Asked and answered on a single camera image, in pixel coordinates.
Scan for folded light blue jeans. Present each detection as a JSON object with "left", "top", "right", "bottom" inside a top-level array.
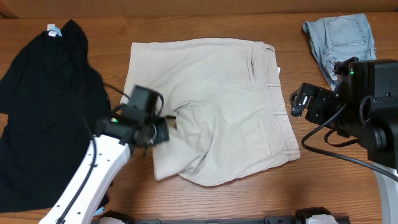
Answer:
[{"left": 303, "top": 14, "right": 376, "bottom": 90}]

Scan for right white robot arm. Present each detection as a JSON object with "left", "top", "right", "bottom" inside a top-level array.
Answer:
[{"left": 290, "top": 57, "right": 397, "bottom": 223}]

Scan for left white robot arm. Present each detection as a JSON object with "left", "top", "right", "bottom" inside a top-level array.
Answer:
[{"left": 39, "top": 116, "right": 169, "bottom": 224}]

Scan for black t-shirt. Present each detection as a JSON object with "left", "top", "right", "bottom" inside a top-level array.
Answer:
[{"left": 1, "top": 21, "right": 111, "bottom": 212}]

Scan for beige shorts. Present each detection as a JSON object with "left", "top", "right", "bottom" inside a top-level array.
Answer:
[{"left": 124, "top": 38, "right": 300, "bottom": 187}]

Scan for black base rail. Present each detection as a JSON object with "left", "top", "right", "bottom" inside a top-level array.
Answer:
[{"left": 93, "top": 205, "right": 351, "bottom": 224}]

